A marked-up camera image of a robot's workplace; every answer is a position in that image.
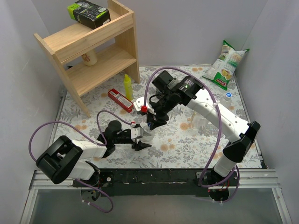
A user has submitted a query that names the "clear plastic bottle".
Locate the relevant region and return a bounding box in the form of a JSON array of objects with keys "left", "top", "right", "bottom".
[
  {"left": 141, "top": 124, "right": 155, "bottom": 144},
  {"left": 220, "top": 93, "right": 232, "bottom": 109}
]

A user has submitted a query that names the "clear bottle with label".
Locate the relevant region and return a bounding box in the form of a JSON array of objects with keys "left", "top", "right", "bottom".
[{"left": 191, "top": 112, "right": 209, "bottom": 130}]

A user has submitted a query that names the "blue white cap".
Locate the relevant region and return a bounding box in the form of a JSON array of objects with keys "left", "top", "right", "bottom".
[{"left": 226, "top": 92, "right": 232, "bottom": 98}]

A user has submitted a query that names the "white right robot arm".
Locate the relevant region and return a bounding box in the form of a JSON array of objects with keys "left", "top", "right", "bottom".
[{"left": 141, "top": 67, "right": 261, "bottom": 184}]

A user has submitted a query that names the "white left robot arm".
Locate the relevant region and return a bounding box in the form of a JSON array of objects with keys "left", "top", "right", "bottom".
[{"left": 36, "top": 120, "right": 151, "bottom": 186}]

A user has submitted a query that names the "yellow spray bottle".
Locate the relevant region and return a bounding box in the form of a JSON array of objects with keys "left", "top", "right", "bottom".
[{"left": 124, "top": 74, "right": 133, "bottom": 100}]

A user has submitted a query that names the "floral table mat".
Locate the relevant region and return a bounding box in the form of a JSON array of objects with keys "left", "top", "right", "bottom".
[{"left": 45, "top": 66, "right": 263, "bottom": 169}]

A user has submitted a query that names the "red white box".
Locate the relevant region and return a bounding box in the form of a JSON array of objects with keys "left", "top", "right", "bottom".
[{"left": 107, "top": 89, "right": 133, "bottom": 113}]

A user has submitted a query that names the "green chips bag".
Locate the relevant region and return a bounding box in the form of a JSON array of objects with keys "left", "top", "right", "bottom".
[{"left": 203, "top": 40, "right": 250, "bottom": 90}]

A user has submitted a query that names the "beige cup on shelf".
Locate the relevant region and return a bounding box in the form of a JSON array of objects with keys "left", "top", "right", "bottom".
[{"left": 81, "top": 49, "right": 98, "bottom": 66}]

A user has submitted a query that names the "wooden shelf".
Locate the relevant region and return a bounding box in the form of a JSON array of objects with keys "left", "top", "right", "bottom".
[{"left": 34, "top": 0, "right": 140, "bottom": 117}]

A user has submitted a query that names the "black green box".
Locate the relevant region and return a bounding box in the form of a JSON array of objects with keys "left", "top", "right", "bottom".
[{"left": 67, "top": 0, "right": 111, "bottom": 29}]

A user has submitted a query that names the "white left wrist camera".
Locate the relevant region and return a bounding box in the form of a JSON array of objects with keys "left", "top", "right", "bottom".
[{"left": 131, "top": 123, "right": 143, "bottom": 140}]

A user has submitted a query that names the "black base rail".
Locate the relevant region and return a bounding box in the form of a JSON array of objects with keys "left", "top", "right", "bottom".
[{"left": 72, "top": 167, "right": 241, "bottom": 196}]

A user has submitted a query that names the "aluminium frame rail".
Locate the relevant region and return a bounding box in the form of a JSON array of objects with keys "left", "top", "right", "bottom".
[{"left": 29, "top": 169, "right": 281, "bottom": 189}]

